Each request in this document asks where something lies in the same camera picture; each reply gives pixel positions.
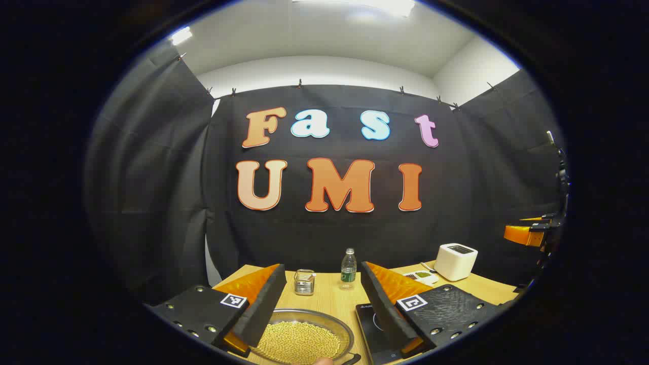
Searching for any metal wire mesh holder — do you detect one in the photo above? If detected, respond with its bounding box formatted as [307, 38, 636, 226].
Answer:
[294, 269, 316, 296]

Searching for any black backdrop cloth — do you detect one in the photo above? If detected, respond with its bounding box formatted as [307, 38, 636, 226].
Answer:
[84, 43, 568, 305]

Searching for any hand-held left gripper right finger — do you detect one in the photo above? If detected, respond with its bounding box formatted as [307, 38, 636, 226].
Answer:
[360, 262, 508, 358]

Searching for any black induction cooktop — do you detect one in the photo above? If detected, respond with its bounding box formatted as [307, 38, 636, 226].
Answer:
[355, 303, 406, 365]

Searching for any steel pot with soybeans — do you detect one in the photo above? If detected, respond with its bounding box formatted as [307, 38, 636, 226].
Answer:
[251, 308, 362, 365]

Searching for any white divided dish with beans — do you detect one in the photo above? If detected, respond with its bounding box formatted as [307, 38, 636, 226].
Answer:
[403, 270, 439, 286]

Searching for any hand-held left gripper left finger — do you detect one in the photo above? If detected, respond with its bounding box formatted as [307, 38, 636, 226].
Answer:
[147, 264, 287, 358]

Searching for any white toaster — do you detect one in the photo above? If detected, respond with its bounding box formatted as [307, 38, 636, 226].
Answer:
[434, 243, 478, 282]

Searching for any clear plastic water bottle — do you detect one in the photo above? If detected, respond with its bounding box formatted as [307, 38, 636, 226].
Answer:
[340, 248, 357, 290]

